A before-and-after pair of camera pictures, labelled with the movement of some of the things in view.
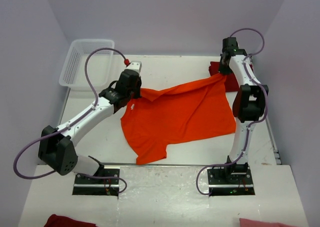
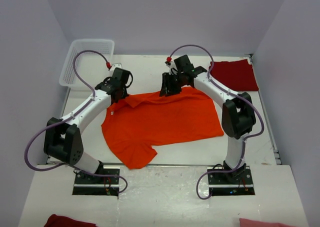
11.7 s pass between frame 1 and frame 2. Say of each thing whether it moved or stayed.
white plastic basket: stayed
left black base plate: stayed
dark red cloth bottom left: stayed
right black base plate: stayed
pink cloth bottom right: stayed
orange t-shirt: moved
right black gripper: moved
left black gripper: moved
